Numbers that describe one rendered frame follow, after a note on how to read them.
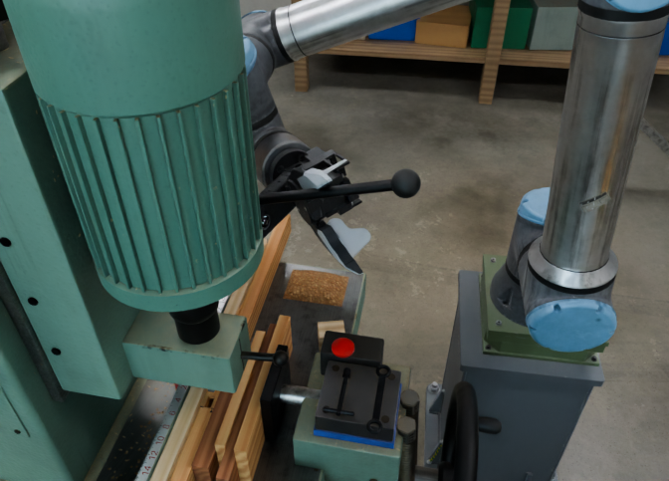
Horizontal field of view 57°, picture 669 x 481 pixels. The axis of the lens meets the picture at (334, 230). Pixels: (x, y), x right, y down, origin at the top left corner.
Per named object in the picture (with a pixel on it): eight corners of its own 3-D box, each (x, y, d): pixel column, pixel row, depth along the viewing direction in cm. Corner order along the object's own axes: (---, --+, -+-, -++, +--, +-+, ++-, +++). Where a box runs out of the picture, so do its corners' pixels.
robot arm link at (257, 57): (205, 36, 98) (234, 105, 105) (183, 67, 89) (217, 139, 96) (260, 22, 95) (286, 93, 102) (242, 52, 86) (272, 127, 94)
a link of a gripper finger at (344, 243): (390, 255, 82) (352, 201, 85) (353, 278, 81) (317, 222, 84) (387, 263, 85) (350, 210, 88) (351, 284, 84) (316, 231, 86)
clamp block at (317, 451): (395, 497, 79) (400, 461, 73) (294, 479, 81) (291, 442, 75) (406, 400, 90) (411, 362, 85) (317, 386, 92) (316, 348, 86)
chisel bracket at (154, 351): (237, 401, 77) (230, 360, 71) (132, 384, 79) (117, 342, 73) (254, 356, 83) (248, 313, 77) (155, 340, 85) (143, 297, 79)
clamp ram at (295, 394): (319, 448, 81) (318, 409, 75) (264, 439, 82) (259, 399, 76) (332, 391, 87) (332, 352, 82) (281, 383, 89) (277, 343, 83)
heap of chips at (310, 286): (341, 307, 101) (341, 299, 99) (283, 298, 102) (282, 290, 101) (348, 277, 106) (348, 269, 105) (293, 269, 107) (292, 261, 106)
